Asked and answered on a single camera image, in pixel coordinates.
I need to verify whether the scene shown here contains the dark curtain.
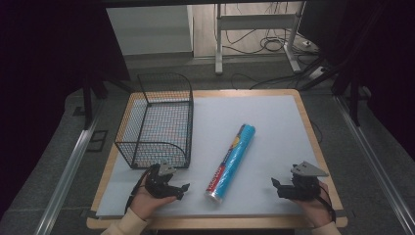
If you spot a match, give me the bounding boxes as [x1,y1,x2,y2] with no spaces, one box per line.
[331,0,415,162]
[0,0,132,217]

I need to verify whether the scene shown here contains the wooden table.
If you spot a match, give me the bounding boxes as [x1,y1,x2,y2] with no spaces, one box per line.
[85,88,348,230]

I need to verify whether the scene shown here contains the black wire mesh basket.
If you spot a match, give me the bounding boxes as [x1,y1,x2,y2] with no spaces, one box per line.
[114,71,195,170]

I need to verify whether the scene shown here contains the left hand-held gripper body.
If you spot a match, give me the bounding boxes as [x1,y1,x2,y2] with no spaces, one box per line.
[144,162,177,199]

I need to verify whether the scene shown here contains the black floor plate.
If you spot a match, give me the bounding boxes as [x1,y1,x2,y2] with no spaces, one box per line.
[85,129,110,153]

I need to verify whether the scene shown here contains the white metal desk frame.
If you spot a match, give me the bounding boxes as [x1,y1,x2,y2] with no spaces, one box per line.
[213,1,306,75]

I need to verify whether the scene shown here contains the pale grey panel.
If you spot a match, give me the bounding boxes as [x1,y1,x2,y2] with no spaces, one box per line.
[105,4,194,57]

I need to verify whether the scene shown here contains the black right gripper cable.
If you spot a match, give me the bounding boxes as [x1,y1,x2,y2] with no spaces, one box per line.
[312,184,338,223]

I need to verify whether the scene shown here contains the black floor cables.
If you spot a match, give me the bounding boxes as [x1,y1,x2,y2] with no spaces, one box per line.
[213,2,322,91]

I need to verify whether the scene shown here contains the black metal stand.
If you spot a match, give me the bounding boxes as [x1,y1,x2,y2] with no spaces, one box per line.
[80,73,110,131]
[349,77,364,127]

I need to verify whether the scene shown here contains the person's left hand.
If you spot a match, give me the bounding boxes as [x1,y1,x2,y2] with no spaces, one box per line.
[129,182,178,220]

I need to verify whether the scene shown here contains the pale grey table mat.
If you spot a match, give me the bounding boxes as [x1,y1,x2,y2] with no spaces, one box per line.
[95,94,323,219]

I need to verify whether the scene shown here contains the aluminium floor rail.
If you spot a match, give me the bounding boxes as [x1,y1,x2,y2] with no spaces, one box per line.
[33,97,106,235]
[334,93,415,227]

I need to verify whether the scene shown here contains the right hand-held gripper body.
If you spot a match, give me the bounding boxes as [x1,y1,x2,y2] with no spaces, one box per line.
[287,161,330,201]

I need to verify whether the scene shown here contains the person's right hand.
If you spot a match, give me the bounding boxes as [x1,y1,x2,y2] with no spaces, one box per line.
[293,180,335,229]

